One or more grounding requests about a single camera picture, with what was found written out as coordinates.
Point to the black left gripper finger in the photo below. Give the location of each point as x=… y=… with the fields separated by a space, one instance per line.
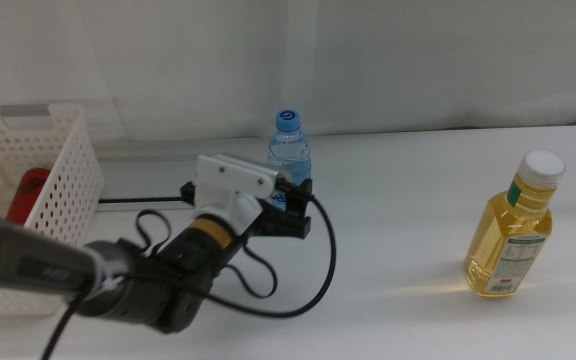
x=300 y=192
x=288 y=227

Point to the clear water bottle blue cap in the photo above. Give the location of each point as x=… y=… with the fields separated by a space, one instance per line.
x=288 y=150

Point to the yellow tea bottle white cap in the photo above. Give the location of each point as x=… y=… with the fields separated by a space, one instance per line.
x=510 y=245

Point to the red soda can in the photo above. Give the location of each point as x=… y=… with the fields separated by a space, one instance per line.
x=28 y=195

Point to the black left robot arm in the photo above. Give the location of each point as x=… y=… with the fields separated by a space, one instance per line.
x=43 y=265

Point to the white curtain backdrop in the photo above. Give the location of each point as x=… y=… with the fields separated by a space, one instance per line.
x=418 y=60

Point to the white perforated plastic basket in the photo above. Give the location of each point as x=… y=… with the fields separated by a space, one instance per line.
x=73 y=190

